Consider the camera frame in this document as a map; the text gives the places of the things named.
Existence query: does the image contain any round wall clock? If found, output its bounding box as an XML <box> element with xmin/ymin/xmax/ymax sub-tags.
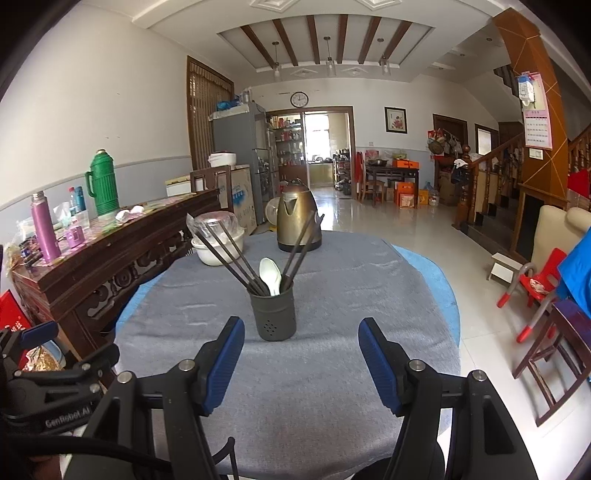
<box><xmin>290</xmin><ymin>91</ymin><xmax>310</xmax><ymax>109</ymax></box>

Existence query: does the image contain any green thermos flask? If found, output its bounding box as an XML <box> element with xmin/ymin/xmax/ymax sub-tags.
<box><xmin>85</xmin><ymin>149</ymin><xmax>119</xmax><ymax>216</ymax></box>

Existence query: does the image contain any small white step stool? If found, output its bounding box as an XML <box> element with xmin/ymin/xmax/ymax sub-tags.
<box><xmin>487</xmin><ymin>252</ymin><xmax>523</xmax><ymax>285</ymax></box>

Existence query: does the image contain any grey table cloth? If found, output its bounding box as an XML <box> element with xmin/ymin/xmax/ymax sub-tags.
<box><xmin>115</xmin><ymin>231</ymin><xmax>461</xmax><ymax>479</ymax></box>

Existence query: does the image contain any pink wall calendar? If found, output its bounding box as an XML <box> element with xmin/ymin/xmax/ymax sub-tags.
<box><xmin>517</xmin><ymin>72</ymin><xmax>553</xmax><ymax>150</ymax></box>

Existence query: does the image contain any white plastic spoon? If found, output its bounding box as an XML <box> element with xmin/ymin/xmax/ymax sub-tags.
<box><xmin>259</xmin><ymin>257</ymin><xmax>281</xmax><ymax>296</ymax></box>

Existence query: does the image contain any blue table cover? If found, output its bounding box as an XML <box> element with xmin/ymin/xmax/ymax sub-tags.
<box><xmin>393</xmin><ymin>245</ymin><xmax>461</xmax><ymax>346</ymax></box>

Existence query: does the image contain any white bowl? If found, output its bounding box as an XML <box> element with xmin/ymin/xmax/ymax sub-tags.
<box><xmin>191</xmin><ymin>227</ymin><xmax>245</xmax><ymax>267</ymax></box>

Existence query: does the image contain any dark wooden side table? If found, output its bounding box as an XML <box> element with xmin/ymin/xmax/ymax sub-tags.
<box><xmin>366</xmin><ymin>164</ymin><xmax>420</xmax><ymax>208</ymax></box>

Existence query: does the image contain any red plastic child chair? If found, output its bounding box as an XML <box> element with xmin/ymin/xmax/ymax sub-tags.
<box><xmin>497</xmin><ymin>248</ymin><xmax>567</xmax><ymax>343</ymax></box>

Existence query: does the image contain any clear plastic bag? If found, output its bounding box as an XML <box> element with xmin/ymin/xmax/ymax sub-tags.
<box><xmin>185</xmin><ymin>210</ymin><xmax>245</xmax><ymax>245</ymax></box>

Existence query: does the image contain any blue plastic bag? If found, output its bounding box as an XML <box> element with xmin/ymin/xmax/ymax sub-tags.
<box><xmin>557</xmin><ymin>229</ymin><xmax>591</xmax><ymax>318</ymax></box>

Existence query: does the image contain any white rice cooker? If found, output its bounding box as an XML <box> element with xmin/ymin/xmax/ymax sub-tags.
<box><xmin>207</xmin><ymin>152</ymin><xmax>238</xmax><ymax>168</ymax></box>

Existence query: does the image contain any grey refrigerator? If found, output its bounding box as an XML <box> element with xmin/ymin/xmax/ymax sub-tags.
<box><xmin>211</xmin><ymin>101</ymin><xmax>280</xmax><ymax>225</ymax></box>

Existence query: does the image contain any wooden stair railing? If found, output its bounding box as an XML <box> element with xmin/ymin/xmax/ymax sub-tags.
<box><xmin>454</xmin><ymin>133</ymin><xmax>524</xmax><ymax>229</ymax></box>

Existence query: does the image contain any dark carved wooden sideboard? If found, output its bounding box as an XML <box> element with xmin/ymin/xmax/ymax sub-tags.
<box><xmin>10</xmin><ymin>190</ymin><xmax>219</xmax><ymax>359</ymax></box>

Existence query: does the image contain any framed flower picture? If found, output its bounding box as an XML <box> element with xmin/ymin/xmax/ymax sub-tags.
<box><xmin>385</xmin><ymin>107</ymin><xmax>408</xmax><ymax>134</ymax></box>

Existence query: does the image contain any dark chopstick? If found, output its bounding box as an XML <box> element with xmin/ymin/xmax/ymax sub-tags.
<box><xmin>280</xmin><ymin>212</ymin><xmax>318</xmax><ymax>293</ymax></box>
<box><xmin>190</xmin><ymin>229</ymin><xmax>266</xmax><ymax>294</ymax></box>
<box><xmin>281</xmin><ymin>214</ymin><xmax>325</xmax><ymax>291</ymax></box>
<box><xmin>201</xmin><ymin>222</ymin><xmax>270</xmax><ymax>296</ymax></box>

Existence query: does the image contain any blue bottle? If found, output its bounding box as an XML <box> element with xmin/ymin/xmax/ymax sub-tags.
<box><xmin>74</xmin><ymin>186</ymin><xmax>86</xmax><ymax>212</ymax></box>

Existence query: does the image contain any purple thermos bottle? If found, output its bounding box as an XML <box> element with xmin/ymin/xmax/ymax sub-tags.
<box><xmin>31</xmin><ymin>191</ymin><xmax>61</xmax><ymax>264</ymax></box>

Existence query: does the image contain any dark grey utensil holder cup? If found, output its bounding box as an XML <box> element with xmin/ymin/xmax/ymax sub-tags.
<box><xmin>249</xmin><ymin>286</ymin><xmax>297</xmax><ymax>342</ymax></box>

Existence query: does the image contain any cream sofa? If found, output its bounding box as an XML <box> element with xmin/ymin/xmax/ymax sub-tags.
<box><xmin>531</xmin><ymin>205</ymin><xmax>591</xmax><ymax>271</ymax></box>

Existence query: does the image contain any red packaging box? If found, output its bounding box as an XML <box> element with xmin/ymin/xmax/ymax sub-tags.
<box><xmin>0</xmin><ymin>290</ymin><xmax>32</xmax><ymax>331</ymax></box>

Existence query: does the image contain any dark wooden chair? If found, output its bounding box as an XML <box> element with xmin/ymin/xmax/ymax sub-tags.
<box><xmin>512</xmin><ymin>300</ymin><xmax>590</xmax><ymax>427</ymax></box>

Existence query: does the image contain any gold electric kettle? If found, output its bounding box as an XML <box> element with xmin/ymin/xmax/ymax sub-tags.
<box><xmin>276</xmin><ymin>179</ymin><xmax>320</xmax><ymax>252</ymax></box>

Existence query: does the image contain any orange gift box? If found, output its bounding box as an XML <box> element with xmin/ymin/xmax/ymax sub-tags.
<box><xmin>394</xmin><ymin>182</ymin><xmax>416</xmax><ymax>208</ymax></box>

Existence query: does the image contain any wooden chair back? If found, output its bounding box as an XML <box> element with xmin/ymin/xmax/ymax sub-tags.
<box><xmin>189</xmin><ymin>166</ymin><xmax>235</xmax><ymax>213</ymax></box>

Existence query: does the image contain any cardboard box blue print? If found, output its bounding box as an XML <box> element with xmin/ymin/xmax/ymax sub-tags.
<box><xmin>231</xmin><ymin>165</ymin><xmax>257</xmax><ymax>235</ymax></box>

